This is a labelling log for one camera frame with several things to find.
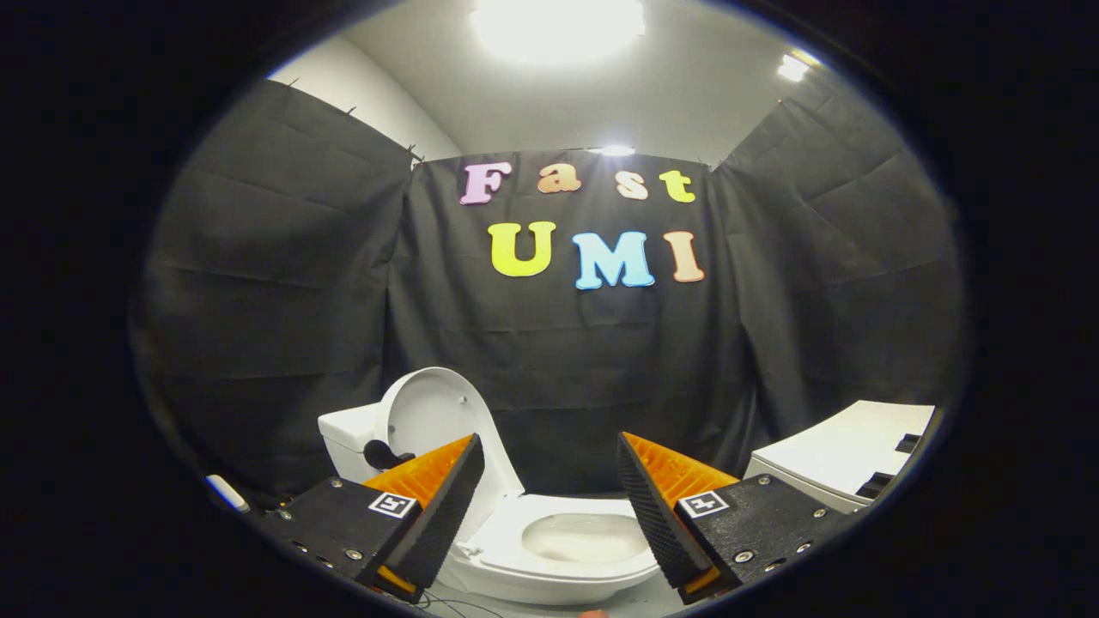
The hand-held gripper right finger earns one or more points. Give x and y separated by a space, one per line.
657 506

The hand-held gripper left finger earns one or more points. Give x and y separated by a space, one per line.
446 515

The white toilet lid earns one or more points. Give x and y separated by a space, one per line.
429 412

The white toilet bowl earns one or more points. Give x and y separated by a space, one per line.
584 541

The white toilet tank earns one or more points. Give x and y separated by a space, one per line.
348 438

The black backdrop cloth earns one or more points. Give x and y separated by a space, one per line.
558 369

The white drawer cabinet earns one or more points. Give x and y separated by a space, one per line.
824 455

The black block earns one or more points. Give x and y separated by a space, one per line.
874 485
907 443

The white cylinder object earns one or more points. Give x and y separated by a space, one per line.
227 493

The small ceiling light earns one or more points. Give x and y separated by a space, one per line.
793 68

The large ceiling light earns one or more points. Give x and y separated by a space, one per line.
558 26

